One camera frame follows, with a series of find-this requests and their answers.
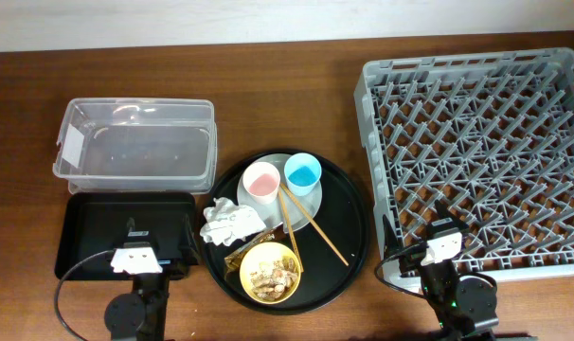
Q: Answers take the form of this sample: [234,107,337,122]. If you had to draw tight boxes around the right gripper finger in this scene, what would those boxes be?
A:
[382,215,401,259]
[435,201,468,230]

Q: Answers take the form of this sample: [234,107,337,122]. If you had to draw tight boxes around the gold snack wrapper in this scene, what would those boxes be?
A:
[224,227,287,279]

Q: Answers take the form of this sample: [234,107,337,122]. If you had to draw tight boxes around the white tissue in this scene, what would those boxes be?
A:
[200,197,266,246]

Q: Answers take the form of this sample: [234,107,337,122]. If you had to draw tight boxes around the yellow bowl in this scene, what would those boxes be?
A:
[239,242,302,305]

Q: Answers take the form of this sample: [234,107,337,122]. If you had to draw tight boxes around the peanut shell food scraps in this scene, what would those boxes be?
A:
[250,258,298,301]

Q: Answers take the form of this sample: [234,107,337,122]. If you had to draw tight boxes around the pink plastic cup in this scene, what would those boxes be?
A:
[243,162,281,205]

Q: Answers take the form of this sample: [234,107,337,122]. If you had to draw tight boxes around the wooden chopstick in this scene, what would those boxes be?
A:
[278,189,304,273]
[280,183,350,266]

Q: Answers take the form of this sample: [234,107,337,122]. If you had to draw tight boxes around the blue plastic cup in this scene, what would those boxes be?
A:
[283,153,322,196]

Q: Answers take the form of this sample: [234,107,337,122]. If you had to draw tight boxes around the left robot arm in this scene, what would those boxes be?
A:
[104,214,200,340]

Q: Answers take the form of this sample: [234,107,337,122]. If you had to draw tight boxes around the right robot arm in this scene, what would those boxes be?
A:
[374,202,499,340]

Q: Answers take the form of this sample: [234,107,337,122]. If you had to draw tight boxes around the grey dishwasher rack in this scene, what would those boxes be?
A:
[354,47,574,281]

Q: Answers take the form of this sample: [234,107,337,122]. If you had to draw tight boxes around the black rectangular tray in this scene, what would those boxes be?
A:
[55,192,195,278]

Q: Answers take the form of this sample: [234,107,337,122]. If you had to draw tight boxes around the round black serving tray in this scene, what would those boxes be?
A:
[200,156,370,314]

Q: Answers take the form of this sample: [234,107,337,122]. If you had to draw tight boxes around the clear plastic bin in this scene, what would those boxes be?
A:
[52,98,218,194]

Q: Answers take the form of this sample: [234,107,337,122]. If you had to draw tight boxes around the grey round plate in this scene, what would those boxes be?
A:
[237,153,322,231]

